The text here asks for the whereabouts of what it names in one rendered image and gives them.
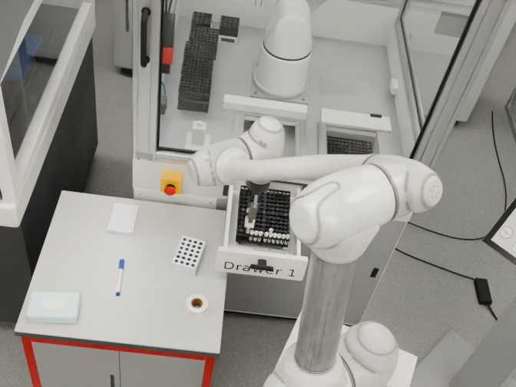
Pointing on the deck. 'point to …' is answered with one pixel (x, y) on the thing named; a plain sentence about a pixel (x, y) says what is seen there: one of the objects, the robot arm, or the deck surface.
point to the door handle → (143, 37)
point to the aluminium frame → (447, 98)
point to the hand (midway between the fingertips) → (250, 218)
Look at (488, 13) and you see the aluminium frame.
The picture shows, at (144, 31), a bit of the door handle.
